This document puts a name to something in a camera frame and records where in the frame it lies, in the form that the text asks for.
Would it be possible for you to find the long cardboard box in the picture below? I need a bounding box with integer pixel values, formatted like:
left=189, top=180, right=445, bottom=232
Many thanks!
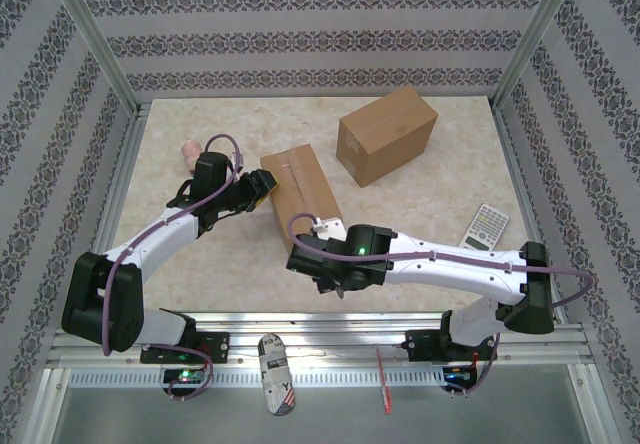
left=258, top=143, right=345, bottom=256

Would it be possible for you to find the tall cardboard box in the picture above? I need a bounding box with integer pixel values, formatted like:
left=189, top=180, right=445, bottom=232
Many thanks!
left=335, top=85, right=440, bottom=188

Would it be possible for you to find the pink pencil sharpener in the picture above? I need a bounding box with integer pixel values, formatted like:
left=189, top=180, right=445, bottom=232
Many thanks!
left=180, top=138, right=204, bottom=174

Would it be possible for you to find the white grey calculator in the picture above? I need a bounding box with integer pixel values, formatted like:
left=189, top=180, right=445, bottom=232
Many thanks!
left=458, top=202, right=511, bottom=251

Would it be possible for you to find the perforated metal strip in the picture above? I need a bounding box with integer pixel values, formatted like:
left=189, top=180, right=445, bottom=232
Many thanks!
left=67, top=367, right=574, bottom=388

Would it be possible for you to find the thin red pen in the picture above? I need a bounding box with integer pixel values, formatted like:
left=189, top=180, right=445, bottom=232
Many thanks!
left=373, top=342, right=395, bottom=416

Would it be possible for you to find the newspaper print fingerboard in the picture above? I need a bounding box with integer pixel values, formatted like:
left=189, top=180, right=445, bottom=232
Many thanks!
left=256, top=332, right=297, bottom=418

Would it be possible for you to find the right controller board with LED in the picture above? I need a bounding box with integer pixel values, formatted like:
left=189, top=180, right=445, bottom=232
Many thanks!
left=442, top=365, right=480, bottom=398

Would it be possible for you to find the controller board with led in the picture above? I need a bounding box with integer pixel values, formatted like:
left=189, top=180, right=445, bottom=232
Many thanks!
left=160, top=366, right=215, bottom=401
left=442, top=365, right=480, bottom=398

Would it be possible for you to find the left controller board with LED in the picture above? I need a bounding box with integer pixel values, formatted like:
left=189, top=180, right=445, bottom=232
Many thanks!
left=160, top=366, right=215, bottom=401

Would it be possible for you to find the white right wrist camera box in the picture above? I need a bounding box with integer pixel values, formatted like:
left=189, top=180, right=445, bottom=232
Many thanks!
left=310, top=215, right=347, bottom=241

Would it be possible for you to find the aluminium enclosure frame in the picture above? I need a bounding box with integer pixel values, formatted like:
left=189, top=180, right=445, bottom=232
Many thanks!
left=27, top=0, right=611, bottom=444

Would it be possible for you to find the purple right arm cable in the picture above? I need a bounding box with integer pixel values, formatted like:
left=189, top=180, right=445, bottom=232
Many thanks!
left=288, top=212, right=596, bottom=400

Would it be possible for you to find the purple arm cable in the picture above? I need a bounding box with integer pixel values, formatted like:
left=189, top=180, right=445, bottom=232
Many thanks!
left=101, top=133, right=246, bottom=403
left=288, top=212, right=596, bottom=400

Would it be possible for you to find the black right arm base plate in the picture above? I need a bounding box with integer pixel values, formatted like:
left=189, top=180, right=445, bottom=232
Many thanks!
left=403, top=327, right=499, bottom=365

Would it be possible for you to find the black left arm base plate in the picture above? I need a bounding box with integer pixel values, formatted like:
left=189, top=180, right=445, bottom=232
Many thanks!
left=138, top=330, right=231, bottom=365

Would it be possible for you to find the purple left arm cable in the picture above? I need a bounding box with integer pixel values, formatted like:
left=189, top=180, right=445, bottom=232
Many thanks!
left=101, top=133, right=246, bottom=403

